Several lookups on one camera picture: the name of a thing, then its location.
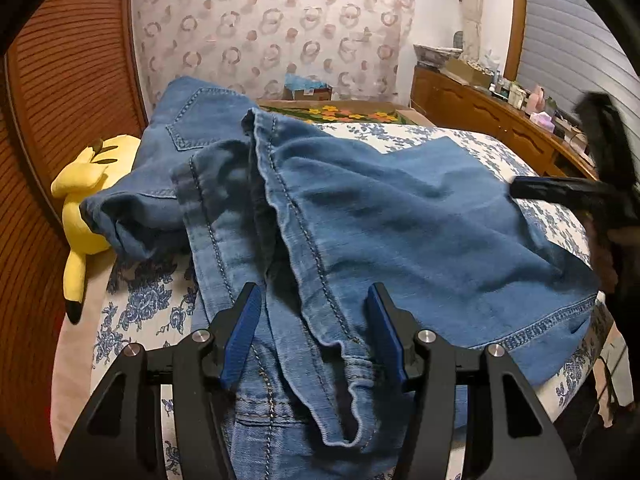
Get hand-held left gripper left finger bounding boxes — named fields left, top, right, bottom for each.
left=54, top=282, right=263, bottom=480

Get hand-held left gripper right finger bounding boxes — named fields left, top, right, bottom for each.
left=364, top=282, right=577, bottom=480

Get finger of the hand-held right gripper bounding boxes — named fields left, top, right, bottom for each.
left=509, top=175, right=608, bottom=209

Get blue denim pants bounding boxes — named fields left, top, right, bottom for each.
left=80, top=76, right=601, bottom=467

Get row of cosmetic bottles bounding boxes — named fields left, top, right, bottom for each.
left=490, top=72, right=531, bottom=106

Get blue floral white quilt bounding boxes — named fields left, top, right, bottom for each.
left=90, top=120, right=608, bottom=480

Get wooden cabinet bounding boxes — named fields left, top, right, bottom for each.
left=411, top=65, right=601, bottom=181

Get grey window blind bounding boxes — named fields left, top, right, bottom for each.
left=515, top=0, right=632, bottom=106

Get flat cardboard box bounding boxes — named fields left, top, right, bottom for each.
left=442, top=57, right=493, bottom=89

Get white storage basket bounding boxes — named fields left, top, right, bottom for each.
left=413, top=44, right=464, bottom=69

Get pink bed sheet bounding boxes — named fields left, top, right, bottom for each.
left=51, top=250, right=117, bottom=461

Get beige corner curtain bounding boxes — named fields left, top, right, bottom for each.
left=452, top=0, right=484, bottom=57

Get floral pattern blanket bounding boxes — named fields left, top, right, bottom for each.
left=257, top=101, right=426, bottom=127

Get yellow plush toy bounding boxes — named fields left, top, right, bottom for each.
left=51, top=134, right=143, bottom=325

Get blue plastic bag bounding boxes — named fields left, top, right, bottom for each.
left=285, top=72, right=329, bottom=92

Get circle pattern sheer curtain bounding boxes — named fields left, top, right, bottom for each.
left=131, top=0, right=417, bottom=111

